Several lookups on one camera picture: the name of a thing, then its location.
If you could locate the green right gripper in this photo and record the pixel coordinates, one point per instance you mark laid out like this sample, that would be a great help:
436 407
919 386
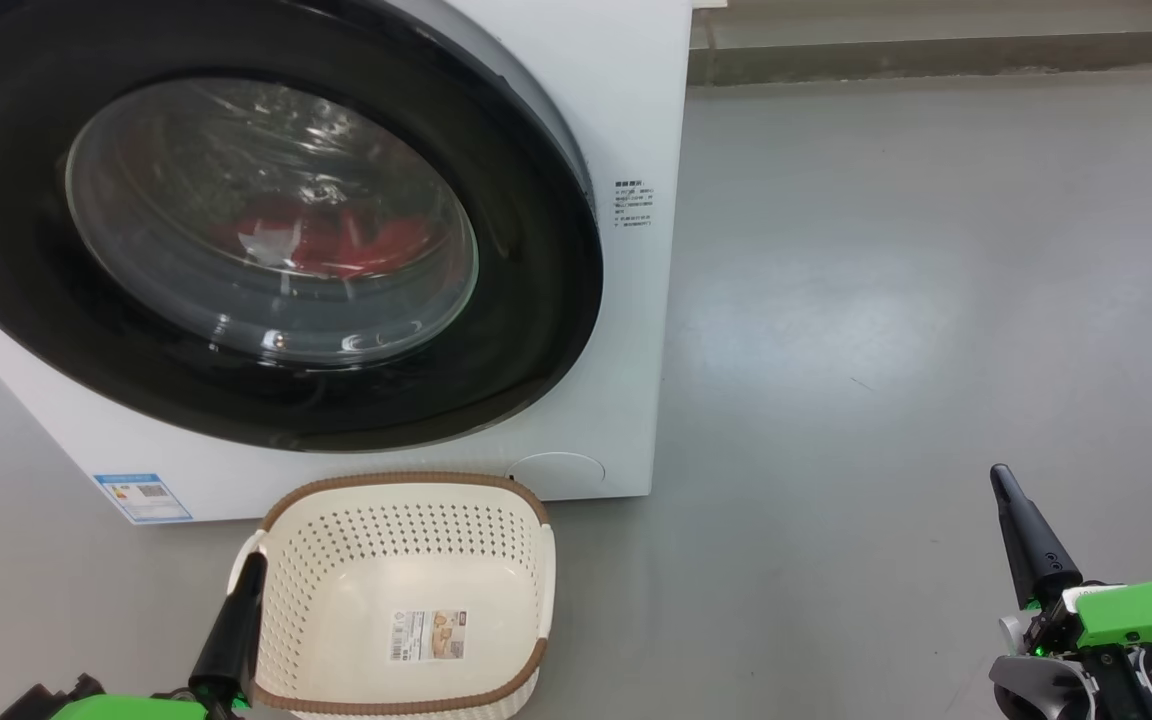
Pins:
1146 612

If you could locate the blue energy label sticker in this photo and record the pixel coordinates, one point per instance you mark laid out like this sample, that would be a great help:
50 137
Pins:
143 498

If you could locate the paper product sticker with barcode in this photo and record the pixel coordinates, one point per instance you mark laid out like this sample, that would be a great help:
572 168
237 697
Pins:
428 635

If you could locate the round glass washer door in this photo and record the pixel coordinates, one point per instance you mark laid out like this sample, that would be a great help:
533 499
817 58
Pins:
536 330

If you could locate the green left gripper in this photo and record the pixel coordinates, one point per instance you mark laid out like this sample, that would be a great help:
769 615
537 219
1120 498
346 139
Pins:
136 708

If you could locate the white front-load washing machine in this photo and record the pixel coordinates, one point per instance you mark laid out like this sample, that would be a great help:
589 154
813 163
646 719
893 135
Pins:
626 100

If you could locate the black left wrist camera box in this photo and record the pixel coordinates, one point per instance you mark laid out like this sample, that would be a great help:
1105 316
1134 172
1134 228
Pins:
76 692

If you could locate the cream laundry basket brown rim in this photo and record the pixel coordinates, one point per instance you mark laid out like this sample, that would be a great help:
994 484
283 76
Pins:
416 560

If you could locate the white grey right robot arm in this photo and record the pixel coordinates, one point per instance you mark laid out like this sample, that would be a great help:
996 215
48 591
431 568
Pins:
1036 685

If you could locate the grey wall baseboard strip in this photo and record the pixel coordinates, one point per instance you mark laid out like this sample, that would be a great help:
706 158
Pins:
936 58

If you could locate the red and white garment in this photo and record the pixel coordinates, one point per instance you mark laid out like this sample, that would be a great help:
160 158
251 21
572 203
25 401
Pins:
376 250

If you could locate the round white drain filter cover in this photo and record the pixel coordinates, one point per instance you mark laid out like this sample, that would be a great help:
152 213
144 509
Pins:
561 475

